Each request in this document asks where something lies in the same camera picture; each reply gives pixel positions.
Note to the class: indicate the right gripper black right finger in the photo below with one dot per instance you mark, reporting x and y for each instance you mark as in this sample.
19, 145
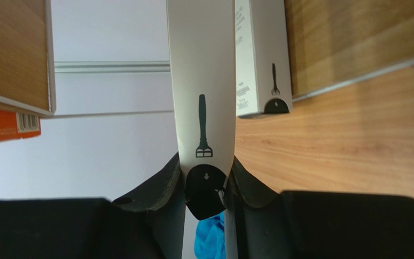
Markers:
261, 223

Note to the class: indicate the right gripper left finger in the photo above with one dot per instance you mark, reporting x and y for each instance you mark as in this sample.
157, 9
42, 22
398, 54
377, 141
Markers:
147, 222

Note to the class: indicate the white tall box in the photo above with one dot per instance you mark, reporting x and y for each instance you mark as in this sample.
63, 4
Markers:
263, 73
203, 73

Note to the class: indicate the blue cloth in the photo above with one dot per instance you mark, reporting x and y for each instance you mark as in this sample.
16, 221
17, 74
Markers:
210, 238

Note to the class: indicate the orange razor box back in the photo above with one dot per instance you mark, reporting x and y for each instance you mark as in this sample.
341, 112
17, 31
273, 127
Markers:
15, 126

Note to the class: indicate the white wire shelf rack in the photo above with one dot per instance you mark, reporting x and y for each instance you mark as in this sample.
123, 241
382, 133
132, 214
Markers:
27, 79

